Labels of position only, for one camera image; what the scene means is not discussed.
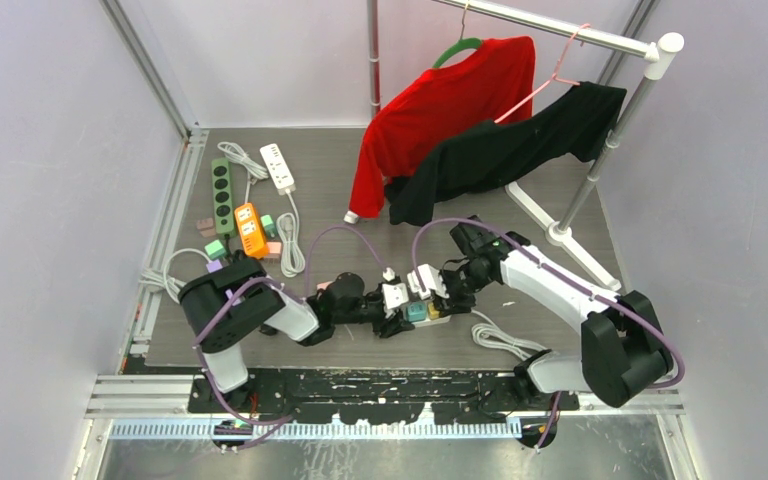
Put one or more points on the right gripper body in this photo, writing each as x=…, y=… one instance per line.
x=464, y=280

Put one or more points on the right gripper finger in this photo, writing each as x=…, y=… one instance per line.
x=457, y=302
x=454, y=311

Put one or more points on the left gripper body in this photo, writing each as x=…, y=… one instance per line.
x=368, y=311

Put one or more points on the white power strip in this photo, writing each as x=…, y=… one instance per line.
x=429, y=320

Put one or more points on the yellow plug adapter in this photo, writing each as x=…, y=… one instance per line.
x=432, y=311

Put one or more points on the pink plug adapter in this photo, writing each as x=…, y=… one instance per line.
x=206, y=227
x=274, y=250

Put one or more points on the orange power strip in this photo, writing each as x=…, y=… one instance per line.
x=251, y=231

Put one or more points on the purple power strip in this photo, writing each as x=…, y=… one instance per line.
x=214, y=266

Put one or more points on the teal green plug adapter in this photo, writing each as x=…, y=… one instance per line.
x=215, y=250

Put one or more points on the white strip with USB ports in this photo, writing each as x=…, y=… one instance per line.
x=278, y=169

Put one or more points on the green power strip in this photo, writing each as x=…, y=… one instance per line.
x=222, y=191

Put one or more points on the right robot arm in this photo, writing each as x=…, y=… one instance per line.
x=622, y=350

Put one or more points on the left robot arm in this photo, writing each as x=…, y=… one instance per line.
x=224, y=306

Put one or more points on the black shirt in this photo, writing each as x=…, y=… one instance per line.
x=488, y=156

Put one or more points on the red shirt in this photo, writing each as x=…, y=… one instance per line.
x=440, y=103

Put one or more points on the pink hanger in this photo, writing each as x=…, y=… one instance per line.
x=553, y=78

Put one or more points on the green hanger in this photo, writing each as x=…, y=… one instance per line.
x=462, y=44

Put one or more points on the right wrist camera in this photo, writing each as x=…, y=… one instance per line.
x=426, y=282

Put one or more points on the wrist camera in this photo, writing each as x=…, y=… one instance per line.
x=395, y=297
x=426, y=282

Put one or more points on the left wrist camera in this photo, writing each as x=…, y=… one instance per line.
x=395, y=297

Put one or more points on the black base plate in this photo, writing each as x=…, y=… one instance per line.
x=379, y=397

